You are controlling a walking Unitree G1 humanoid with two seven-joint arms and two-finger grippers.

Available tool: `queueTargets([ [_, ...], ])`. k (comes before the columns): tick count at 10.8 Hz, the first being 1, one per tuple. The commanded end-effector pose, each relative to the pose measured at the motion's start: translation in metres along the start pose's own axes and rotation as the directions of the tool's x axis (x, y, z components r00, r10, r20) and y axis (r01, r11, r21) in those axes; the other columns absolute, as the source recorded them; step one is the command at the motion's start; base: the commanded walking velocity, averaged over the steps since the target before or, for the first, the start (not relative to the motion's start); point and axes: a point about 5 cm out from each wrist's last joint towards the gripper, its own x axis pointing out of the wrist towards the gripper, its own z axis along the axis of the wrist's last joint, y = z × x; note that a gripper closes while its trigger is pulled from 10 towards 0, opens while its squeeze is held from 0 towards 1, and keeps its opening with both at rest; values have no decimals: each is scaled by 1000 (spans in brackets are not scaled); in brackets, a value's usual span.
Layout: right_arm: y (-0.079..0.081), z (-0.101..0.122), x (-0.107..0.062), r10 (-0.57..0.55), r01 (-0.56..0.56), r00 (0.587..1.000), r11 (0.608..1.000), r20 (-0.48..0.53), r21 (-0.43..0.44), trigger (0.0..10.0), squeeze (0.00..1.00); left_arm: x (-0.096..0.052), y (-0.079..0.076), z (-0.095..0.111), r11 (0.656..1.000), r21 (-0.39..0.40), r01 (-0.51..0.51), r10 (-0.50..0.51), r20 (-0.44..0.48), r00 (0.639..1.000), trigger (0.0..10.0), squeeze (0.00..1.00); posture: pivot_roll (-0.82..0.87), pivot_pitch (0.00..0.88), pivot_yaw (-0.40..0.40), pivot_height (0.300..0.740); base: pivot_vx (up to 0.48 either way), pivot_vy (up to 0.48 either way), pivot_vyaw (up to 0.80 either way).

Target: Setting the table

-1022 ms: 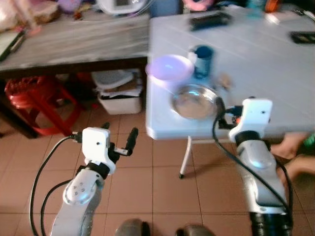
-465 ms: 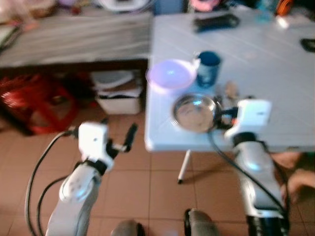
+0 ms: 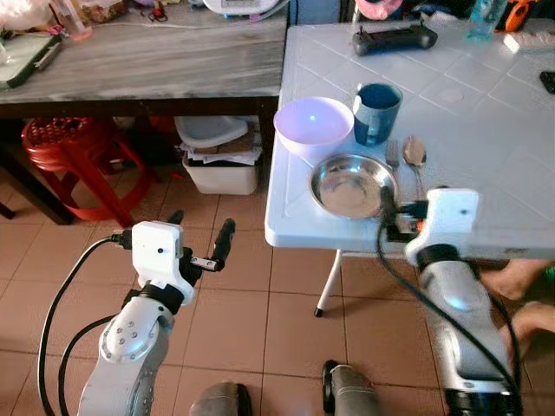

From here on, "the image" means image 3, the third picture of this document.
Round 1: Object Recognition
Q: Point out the metal fork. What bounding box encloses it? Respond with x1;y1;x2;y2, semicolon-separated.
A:
385;139;402;171

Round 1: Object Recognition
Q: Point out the metal spoon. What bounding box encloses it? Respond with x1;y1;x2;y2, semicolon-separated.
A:
403;134;428;200

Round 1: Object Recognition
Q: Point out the stainless steel dish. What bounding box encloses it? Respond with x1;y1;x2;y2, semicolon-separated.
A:
310;153;401;220

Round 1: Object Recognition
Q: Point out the white plastic storage bin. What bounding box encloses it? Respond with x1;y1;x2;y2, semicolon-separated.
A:
175;116;263;197

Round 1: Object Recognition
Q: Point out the blue plastic cup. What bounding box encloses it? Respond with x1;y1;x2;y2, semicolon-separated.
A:
352;82;404;147

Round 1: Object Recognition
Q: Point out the white metal table leg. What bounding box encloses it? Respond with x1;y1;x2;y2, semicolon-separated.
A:
314;250;344;318

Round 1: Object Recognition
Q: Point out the white plastic folding table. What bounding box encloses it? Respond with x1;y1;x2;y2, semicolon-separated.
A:
264;21;555;262

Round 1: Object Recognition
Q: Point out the red plastic stool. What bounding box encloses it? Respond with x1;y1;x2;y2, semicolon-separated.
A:
21;116;158;228

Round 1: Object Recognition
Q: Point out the bare person foot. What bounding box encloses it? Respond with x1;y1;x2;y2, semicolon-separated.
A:
501;301;555;349
479;258;555;301

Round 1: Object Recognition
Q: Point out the purple plastic bowl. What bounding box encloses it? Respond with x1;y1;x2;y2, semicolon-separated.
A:
274;96;356;162

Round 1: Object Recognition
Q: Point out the grey robot left leg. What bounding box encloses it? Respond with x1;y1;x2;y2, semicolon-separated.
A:
190;381;253;416

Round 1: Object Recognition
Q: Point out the grey robot leg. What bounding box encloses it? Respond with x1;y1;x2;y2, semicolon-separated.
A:
190;381;253;416
322;360;383;416

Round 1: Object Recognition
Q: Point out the grey wood-grain table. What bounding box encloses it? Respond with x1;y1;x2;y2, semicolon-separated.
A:
0;13;289;226

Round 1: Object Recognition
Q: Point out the black handheld controller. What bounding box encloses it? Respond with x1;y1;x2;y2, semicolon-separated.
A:
351;23;440;58

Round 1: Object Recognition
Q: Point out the grey robot right leg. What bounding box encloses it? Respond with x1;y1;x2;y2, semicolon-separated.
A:
322;360;383;416

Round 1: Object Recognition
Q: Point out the pink round object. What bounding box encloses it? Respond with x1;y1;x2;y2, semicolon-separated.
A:
355;0;405;21

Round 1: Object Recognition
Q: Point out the teal transparent bottle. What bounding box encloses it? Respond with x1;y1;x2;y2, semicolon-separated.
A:
466;0;509;42

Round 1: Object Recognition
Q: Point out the white power strip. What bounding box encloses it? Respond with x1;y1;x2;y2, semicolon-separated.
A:
503;31;555;55

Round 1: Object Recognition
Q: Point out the black framed tablet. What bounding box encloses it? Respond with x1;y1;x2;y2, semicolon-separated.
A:
0;32;64;90

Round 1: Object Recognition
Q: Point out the white appliance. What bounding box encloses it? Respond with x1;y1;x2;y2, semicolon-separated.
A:
203;0;288;19

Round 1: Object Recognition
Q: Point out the clear pink bottle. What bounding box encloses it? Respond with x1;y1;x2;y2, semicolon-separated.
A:
52;0;93;41

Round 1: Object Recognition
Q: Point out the orange and black tool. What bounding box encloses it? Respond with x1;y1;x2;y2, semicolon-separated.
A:
506;0;532;34

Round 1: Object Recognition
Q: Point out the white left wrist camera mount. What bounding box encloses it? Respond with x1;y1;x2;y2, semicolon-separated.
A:
129;221;203;292

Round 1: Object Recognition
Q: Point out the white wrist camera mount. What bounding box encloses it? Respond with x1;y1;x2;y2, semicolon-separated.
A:
405;186;480;266
129;221;203;292

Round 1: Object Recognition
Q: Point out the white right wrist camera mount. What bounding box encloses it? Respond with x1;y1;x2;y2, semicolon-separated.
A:
405;186;480;266

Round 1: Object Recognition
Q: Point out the black left arm long cable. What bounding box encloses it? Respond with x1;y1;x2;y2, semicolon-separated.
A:
37;232;133;416

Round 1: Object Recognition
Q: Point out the black left arm short cable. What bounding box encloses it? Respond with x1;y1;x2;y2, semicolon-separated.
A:
57;314;119;416

